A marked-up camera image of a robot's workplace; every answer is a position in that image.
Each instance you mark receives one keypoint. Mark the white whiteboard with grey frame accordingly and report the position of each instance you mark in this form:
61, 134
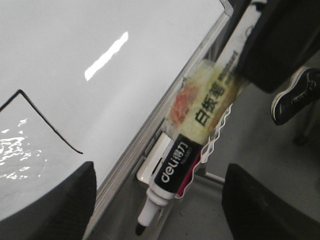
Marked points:
90, 81

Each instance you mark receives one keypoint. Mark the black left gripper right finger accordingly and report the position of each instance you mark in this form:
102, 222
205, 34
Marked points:
253, 212

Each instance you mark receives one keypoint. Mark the white plastic marker tray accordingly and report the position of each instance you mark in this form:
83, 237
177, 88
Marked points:
199, 167

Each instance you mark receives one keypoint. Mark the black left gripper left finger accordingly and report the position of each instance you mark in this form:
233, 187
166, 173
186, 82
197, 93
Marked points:
61, 214

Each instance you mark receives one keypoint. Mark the black sneaker white sole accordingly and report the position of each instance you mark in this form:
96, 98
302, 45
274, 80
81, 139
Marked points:
303, 89

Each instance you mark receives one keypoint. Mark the taped black whiteboard marker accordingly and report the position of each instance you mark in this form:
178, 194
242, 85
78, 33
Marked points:
194, 113

